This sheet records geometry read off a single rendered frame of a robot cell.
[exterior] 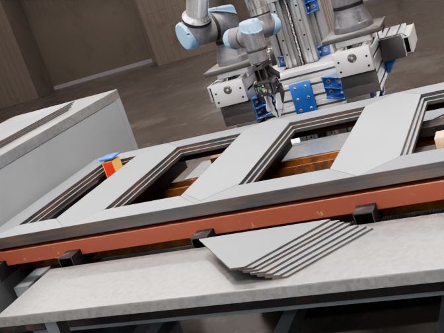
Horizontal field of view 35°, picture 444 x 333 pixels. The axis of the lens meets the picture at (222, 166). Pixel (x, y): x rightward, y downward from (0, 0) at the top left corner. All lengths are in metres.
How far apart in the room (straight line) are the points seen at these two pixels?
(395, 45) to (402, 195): 1.22
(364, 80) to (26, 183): 1.28
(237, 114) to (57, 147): 0.71
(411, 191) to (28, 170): 1.43
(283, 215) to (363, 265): 0.37
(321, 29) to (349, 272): 1.61
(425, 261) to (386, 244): 0.14
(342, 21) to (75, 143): 1.14
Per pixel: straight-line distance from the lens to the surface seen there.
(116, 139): 3.11
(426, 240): 1.56
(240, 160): 2.15
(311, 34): 2.90
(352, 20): 2.72
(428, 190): 1.72
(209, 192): 1.94
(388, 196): 1.74
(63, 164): 2.78
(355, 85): 2.67
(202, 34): 2.78
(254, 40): 2.49
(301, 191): 1.77
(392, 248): 1.56
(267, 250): 1.61
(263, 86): 2.51
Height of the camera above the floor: 1.42
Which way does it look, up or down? 15 degrees down
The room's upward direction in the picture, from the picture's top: 18 degrees counter-clockwise
